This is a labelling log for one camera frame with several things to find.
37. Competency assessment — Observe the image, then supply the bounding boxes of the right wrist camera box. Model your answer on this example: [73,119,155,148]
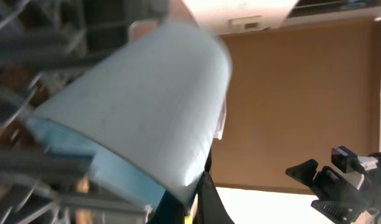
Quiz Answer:
[330,145,380,175]

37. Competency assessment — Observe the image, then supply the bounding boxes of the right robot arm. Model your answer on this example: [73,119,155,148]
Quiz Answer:
[285,152,381,224]

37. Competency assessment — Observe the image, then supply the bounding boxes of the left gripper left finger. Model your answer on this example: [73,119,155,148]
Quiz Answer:
[147,190,185,224]

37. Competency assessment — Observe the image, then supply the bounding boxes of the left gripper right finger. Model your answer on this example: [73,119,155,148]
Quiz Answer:
[196,150,234,224]

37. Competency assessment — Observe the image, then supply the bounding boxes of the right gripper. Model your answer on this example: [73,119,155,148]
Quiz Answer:
[285,159,380,223]

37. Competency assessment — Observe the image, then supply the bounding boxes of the blue cup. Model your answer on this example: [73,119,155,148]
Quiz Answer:
[26,22,232,207]

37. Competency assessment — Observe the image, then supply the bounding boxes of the grey dishwasher rack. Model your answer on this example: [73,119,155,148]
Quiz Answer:
[0,1,170,223]

